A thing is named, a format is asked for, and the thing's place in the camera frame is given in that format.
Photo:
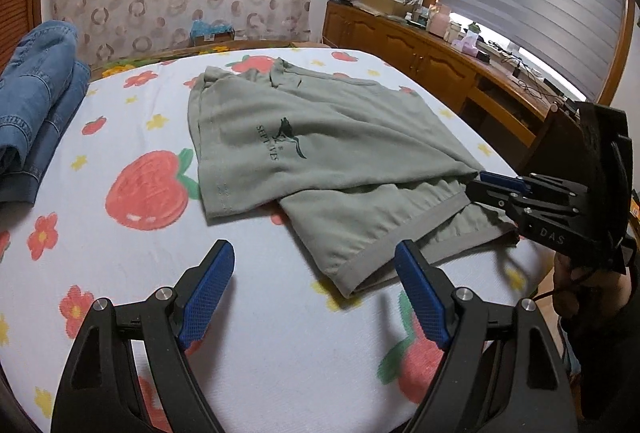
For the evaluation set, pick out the person's right hand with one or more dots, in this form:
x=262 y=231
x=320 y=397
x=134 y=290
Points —
x=597 y=293

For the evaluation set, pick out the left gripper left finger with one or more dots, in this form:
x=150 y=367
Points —
x=99 y=390

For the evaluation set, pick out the cardboard box on cabinet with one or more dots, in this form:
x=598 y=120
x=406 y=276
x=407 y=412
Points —
x=384 y=7

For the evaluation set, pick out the blue item on box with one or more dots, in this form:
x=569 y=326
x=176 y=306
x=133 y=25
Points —
x=202 y=33

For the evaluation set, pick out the folded blue jeans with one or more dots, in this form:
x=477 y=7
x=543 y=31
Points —
x=42 y=87

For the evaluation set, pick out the pink container on cabinet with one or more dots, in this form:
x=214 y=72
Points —
x=439 y=22

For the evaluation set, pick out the wooden sideboard cabinet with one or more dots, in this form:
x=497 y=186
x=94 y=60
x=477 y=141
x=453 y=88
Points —
x=506 y=114

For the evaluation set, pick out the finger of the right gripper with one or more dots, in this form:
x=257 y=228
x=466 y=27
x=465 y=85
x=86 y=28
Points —
x=514 y=184
x=495 y=197

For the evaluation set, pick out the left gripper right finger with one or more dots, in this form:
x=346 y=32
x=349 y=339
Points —
x=500 y=372

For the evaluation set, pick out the grey-green pants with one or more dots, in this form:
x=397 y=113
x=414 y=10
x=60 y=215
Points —
x=357 y=167

